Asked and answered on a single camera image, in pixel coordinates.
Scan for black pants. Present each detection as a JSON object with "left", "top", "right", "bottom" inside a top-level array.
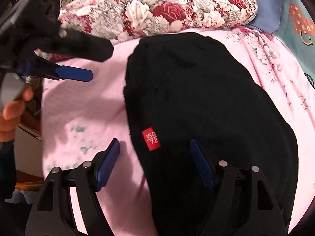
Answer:
[{"left": 124, "top": 32, "right": 298, "bottom": 235}]

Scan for left hand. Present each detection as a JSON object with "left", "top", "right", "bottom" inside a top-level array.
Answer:
[{"left": 0, "top": 86, "right": 33, "bottom": 143}]

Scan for wooden cabinet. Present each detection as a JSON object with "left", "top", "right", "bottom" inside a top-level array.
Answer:
[{"left": 15, "top": 77, "right": 44, "bottom": 191}]

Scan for red floral pillow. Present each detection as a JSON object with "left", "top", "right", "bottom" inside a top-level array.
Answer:
[{"left": 34, "top": 0, "right": 259, "bottom": 62}]

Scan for pink floral bed sheet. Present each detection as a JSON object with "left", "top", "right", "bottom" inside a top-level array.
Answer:
[{"left": 41, "top": 27, "right": 314, "bottom": 235}]

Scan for teal patterned blanket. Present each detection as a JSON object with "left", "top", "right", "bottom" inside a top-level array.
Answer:
[{"left": 274, "top": 0, "right": 314, "bottom": 86}]

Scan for blue pillow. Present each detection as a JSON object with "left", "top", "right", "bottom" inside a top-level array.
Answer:
[{"left": 247, "top": 0, "right": 281, "bottom": 34}]

